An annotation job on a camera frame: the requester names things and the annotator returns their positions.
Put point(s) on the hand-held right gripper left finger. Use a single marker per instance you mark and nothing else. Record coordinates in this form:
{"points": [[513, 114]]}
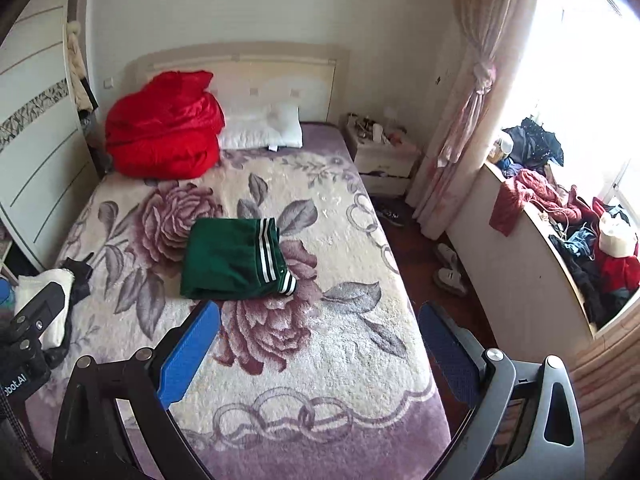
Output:
{"points": [[192, 350]]}

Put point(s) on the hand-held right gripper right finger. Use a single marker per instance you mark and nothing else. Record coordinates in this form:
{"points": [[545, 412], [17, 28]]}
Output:
{"points": [[447, 350]]}

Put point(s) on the green varsity jacket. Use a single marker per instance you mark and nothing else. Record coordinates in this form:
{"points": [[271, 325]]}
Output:
{"points": [[232, 260]]}

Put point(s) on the dark clothes pile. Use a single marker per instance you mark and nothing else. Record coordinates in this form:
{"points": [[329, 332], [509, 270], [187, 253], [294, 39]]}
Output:
{"points": [[532, 142]]}

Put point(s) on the white garment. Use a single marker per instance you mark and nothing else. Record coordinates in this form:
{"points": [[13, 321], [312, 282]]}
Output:
{"points": [[40, 280]]}

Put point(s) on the white shoe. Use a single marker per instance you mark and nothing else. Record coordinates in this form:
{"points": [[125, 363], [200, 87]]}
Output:
{"points": [[446, 255], [451, 281]]}

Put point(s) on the black cloth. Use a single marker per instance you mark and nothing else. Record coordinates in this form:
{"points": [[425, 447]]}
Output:
{"points": [[80, 275]]}

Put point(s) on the dark shoes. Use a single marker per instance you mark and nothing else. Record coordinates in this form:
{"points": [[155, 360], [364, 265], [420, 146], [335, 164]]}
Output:
{"points": [[392, 212]]}

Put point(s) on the black garment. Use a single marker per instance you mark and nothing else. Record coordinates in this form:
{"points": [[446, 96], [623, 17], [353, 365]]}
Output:
{"points": [[580, 265]]}

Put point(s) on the red knit garment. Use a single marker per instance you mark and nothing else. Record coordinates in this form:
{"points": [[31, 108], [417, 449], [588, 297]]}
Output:
{"points": [[520, 192]]}

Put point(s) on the red jacket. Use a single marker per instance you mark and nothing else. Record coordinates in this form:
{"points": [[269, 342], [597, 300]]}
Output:
{"points": [[620, 272]]}

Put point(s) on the white nightstand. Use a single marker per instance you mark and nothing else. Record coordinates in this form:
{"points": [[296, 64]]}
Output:
{"points": [[382, 157]]}

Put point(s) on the red quilt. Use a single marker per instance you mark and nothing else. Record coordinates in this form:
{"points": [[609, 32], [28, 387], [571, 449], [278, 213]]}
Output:
{"points": [[165, 125]]}

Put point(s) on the white wardrobe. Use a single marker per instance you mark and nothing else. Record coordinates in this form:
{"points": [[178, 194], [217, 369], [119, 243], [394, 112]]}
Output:
{"points": [[35, 110]]}

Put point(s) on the white pillow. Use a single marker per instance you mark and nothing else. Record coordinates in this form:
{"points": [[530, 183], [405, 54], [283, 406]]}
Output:
{"points": [[262, 127]]}

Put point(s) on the pink curtain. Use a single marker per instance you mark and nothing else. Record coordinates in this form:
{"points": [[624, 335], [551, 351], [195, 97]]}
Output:
{"points": [[475, 85]]}

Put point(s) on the beige hanging scarf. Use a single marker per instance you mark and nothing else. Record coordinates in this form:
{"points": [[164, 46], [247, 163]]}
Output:
{"points": [[79, 67]]}

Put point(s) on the cream bed headboard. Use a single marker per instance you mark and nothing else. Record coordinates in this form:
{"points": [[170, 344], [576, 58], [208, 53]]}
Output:
{"points": [[280, 80]]}

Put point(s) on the wall switch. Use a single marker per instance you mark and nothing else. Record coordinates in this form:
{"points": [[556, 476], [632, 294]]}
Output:
{"points": [[108, 83]]}

